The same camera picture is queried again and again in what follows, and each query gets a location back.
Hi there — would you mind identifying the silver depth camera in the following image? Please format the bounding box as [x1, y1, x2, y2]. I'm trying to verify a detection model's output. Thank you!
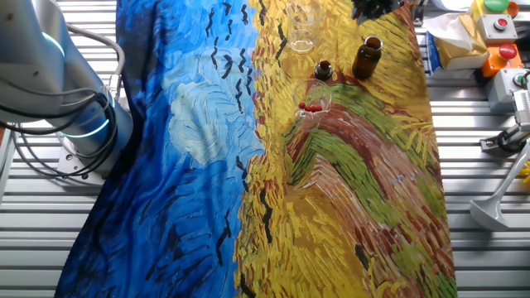
[512, 89, 530, 134]

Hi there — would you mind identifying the clear glass dropper beaker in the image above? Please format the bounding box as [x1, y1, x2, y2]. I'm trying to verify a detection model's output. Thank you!
[291, 78, 333, 134]

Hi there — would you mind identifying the dark brown bottle cap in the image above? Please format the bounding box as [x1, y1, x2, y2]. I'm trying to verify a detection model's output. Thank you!
[314, 60, 335, 82]

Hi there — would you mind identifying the white plastic funnel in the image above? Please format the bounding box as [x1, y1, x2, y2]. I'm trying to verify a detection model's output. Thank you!
[470, 140, 530, 232]

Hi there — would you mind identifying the grey box with red button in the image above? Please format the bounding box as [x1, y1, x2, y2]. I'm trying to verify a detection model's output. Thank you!
[475, 14, 518, 46]

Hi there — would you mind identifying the brown glass bottle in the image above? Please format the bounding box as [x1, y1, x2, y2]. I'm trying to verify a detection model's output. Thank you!
[351, 36, 384, 81]

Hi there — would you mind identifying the orange box with red button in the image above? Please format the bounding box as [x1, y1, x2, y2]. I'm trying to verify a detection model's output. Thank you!
[481, 43, 524, 79]

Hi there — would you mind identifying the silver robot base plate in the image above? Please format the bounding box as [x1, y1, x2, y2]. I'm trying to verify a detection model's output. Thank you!
[55, 136, 109, 188]

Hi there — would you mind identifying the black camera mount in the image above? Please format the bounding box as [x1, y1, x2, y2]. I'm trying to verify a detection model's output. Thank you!
[479, 123, 530, 157]

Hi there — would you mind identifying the grey box with green button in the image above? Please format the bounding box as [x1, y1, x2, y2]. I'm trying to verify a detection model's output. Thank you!
[486, 68, 530, 113]

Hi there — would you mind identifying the yellow box with green button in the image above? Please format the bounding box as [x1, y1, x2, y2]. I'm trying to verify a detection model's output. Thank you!
[470, 0, 521, 20]

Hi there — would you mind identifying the clear plastic beaker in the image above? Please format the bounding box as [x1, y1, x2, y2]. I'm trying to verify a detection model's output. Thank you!
[287, 0, 325, 54]

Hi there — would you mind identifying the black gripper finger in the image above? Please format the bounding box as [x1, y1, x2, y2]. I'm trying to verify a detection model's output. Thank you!
[377, 0, 406, 20]
[351, 0, 380, 22]

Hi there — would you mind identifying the blue box with yellow cloth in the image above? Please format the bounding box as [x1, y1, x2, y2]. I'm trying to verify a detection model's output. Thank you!
[422, 12, 490, 79]

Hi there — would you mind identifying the black base cable bundle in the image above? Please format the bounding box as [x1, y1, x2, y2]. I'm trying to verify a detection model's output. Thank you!
[0, 86, 120, 180]

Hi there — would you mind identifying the Van Gogh painting print cloth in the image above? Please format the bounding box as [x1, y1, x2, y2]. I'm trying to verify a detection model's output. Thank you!
[53, 0, 459, 298]

